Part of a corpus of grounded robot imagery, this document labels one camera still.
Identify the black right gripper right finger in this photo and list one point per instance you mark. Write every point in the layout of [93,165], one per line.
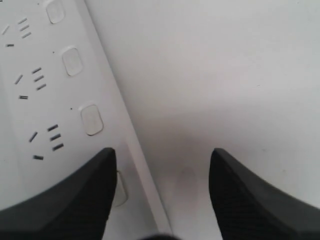
[238,213]

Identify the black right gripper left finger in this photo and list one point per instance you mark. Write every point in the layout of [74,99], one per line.
[77,208]

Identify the white five-outlet power strip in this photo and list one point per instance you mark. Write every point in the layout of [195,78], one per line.
[60,106]

